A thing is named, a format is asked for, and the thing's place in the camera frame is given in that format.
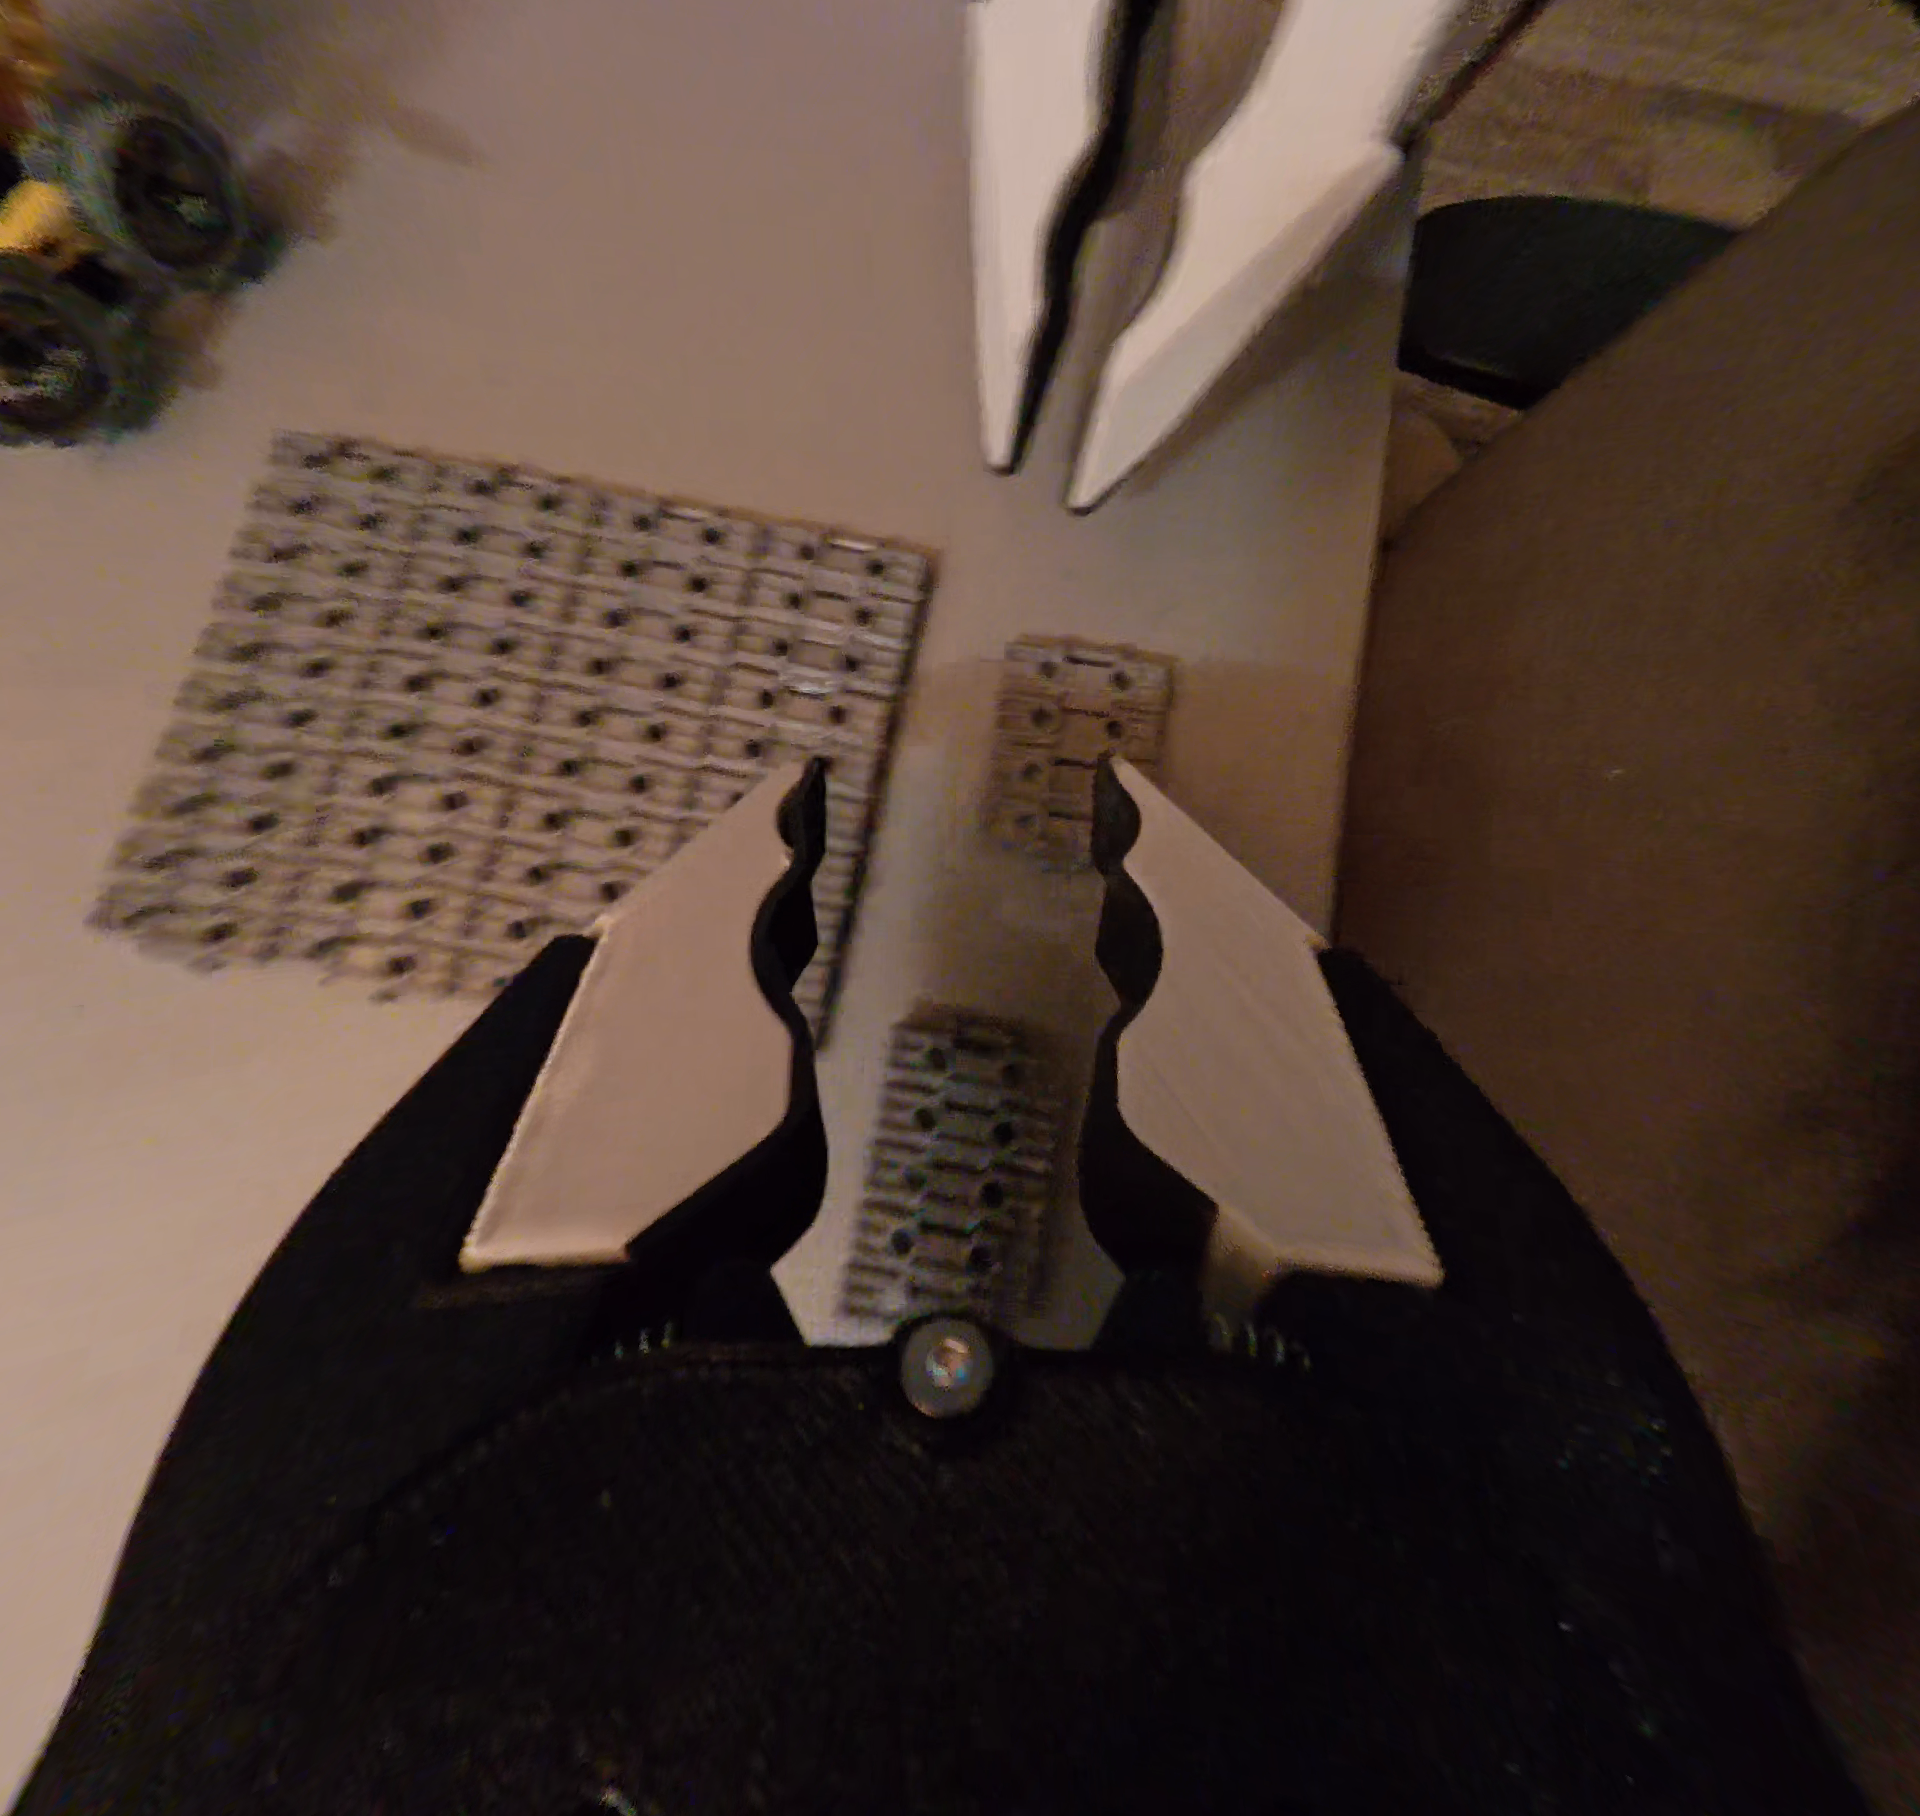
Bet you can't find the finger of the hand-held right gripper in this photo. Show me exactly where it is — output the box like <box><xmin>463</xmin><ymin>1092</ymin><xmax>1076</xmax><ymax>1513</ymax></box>
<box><xmin>1065</xmin><ymin>0</ymin><xmax>1529</xmax><ymax>516</ymax></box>
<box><xmin>967</xmin><ymin>0</ymin><xmax>1203</xmax><ymax>480</ymax></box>

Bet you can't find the short grey tread link chain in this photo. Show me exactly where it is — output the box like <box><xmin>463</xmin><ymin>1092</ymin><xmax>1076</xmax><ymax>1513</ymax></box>
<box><xmin>845</xmin><ymin>1009</ymin><xmax>1070</xmax><ymax>1326</ymax></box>

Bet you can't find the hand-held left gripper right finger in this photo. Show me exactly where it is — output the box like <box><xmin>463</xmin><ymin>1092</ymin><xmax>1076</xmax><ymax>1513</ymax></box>
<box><xmin>1087</xmin><ymin>753</ymin><xmax>1445</xmax><ymax>1316</ymax></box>

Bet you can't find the large grey tread link mat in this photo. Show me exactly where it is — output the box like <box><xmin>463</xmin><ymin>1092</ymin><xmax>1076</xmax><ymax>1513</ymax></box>
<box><xmin>87</xmin><ymin>429</ymin><xmax>940</xmax><ymax>1045</ymax></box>

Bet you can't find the dark green chair seat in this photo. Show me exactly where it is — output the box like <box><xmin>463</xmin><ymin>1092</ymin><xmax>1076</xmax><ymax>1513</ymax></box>
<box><xmin>1401</xmin><ymin>192</ymin><xmax>1734</xmax><ymax>400</ymax></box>

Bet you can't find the grey tread link segment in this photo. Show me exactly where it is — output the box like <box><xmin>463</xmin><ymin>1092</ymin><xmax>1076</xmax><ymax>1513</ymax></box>
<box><xmin>987</xmin><ymin>633</ymin><xmax>1178</xmax><ymax>876</ymax></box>

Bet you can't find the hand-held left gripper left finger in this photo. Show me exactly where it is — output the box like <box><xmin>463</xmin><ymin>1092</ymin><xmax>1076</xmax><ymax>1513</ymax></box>
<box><xmin>459</xmin><ymin>755</ymin><xmax>834</xmax><ymax>1275</ymax></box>

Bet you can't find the yellow black toy vehicle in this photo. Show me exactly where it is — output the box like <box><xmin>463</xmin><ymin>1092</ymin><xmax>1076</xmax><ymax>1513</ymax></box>
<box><xmin>0</xmin><ymin>0</ymin><xmax>254</xmax><ymax>449</ymax></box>

